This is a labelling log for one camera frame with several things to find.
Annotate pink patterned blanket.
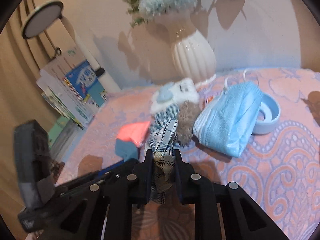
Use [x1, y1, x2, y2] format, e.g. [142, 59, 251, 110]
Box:
[58, 68, 319, 239]

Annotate brown fuzzy scrunchie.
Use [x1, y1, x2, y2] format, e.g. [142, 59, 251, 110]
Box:
[176, 101, 201, 146]

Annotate blue study book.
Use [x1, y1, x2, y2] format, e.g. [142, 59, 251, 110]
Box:
[65, 60, 107, 108]

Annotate white ribbed vase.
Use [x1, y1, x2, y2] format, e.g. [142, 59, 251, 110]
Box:
[155, 10, 216, 84]

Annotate plaid scrunchie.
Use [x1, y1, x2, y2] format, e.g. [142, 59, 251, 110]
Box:
[144, 103, 180, 204]

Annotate pink clay bag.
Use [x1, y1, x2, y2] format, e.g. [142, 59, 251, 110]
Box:
[116, 121, 151, 148]

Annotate white lamp pole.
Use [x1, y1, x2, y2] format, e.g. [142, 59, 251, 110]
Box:
[60, 15, 121, 93]

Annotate white cloud plush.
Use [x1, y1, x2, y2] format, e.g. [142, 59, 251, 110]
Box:
[150, 78, 200, 114]

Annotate stack of books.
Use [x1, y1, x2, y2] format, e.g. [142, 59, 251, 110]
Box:
[36, 49, 108, 156]

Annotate light blue round bowl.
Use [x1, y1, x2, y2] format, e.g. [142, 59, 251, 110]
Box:
[252, 93, 281, 135]

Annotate blue face masks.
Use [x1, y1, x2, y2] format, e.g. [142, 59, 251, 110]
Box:
[193, 70, 263, 158]

